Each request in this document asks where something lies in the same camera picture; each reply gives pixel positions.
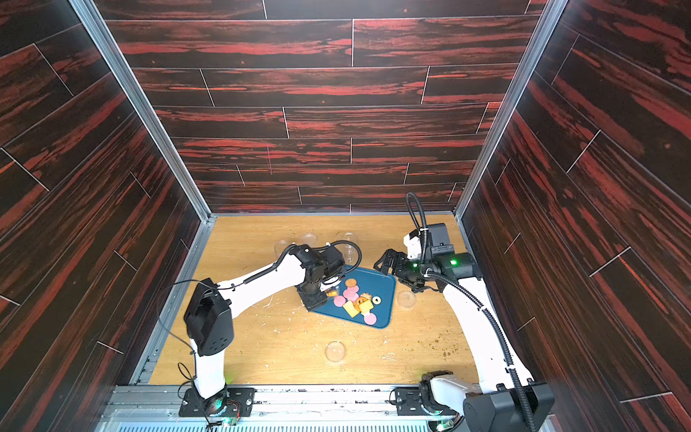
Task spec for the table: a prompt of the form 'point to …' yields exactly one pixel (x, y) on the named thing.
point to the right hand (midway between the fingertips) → (393, 269)
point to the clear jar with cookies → (351, 248)
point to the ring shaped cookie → (376, 300)
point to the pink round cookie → (339, 301)
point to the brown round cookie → (350, 283)
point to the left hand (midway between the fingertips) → (312, 299)
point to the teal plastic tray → (374, 283)
